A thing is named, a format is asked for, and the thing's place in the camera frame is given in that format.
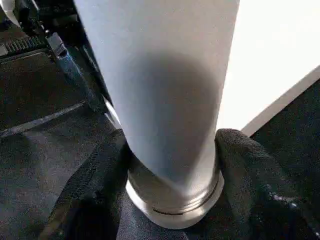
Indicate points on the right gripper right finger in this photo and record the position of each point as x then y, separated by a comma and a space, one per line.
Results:
262, 195

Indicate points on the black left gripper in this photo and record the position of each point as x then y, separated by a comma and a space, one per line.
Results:
37, 25

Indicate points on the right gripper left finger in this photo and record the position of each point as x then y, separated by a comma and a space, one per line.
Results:
87, 195

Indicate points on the white plastic table leg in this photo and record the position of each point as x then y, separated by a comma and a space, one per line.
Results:
162, 87

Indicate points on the white plastic table top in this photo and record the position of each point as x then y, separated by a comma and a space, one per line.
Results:
275, 62

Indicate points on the black plastic mat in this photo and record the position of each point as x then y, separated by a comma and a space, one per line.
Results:
37, 150

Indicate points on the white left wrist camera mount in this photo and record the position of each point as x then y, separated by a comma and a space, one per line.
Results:
7, 10

